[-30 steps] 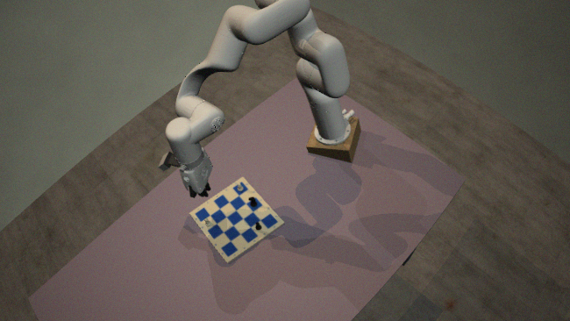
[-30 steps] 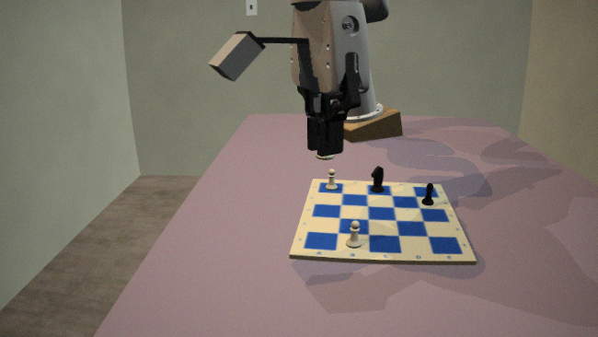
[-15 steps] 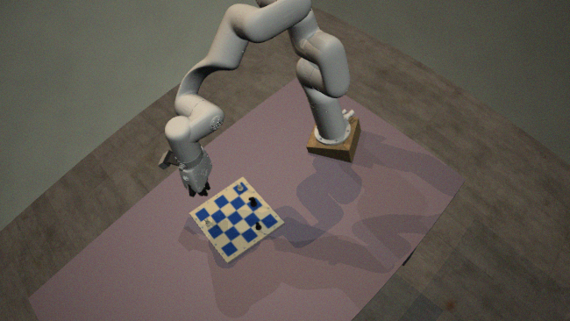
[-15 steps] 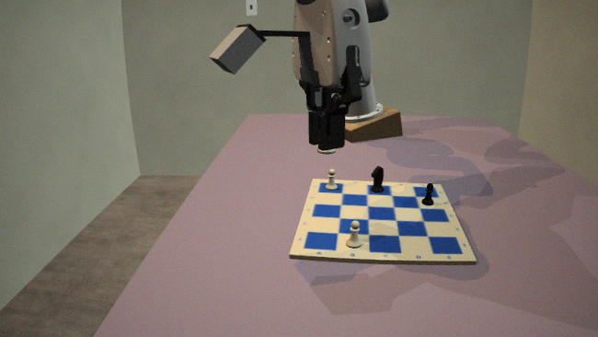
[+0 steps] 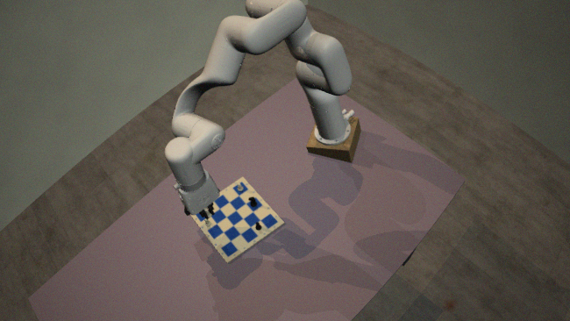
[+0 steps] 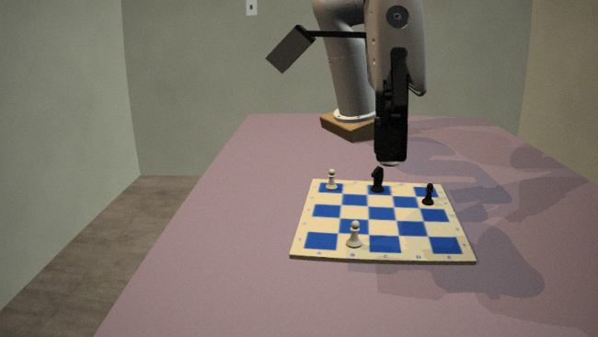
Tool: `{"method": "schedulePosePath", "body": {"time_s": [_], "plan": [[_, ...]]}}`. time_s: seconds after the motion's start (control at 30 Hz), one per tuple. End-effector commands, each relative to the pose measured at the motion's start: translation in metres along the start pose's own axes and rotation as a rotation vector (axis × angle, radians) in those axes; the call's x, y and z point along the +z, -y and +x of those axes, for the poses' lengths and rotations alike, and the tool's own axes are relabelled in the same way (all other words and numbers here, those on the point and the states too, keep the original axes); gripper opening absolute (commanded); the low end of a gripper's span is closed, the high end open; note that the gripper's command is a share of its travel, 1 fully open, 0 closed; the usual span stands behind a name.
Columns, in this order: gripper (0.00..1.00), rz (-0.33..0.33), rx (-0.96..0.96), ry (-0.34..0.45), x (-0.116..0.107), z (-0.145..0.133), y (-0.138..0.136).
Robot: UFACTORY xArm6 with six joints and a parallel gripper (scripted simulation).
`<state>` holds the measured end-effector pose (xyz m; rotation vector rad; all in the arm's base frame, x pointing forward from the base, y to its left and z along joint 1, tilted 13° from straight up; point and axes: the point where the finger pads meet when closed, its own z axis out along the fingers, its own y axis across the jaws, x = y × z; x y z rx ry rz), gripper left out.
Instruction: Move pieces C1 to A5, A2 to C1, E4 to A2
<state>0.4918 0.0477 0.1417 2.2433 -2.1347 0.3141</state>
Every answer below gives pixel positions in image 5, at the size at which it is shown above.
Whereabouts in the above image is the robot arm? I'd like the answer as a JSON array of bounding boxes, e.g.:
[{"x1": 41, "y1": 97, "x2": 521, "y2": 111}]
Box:
[{"x1": 165, "y1": 0, "x2": 354, "y2": 192}]

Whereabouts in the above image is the blue and cream chessboard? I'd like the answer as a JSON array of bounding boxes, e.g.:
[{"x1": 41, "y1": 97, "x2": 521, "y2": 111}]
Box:
[{"x1": 190, "y1": 177, "x2": 285, "y2": 263}]

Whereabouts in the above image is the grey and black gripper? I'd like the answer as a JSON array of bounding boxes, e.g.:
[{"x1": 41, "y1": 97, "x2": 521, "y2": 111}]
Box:
[{"x1": 178, "y1": 169, "x2": 220, "y2": 219}]

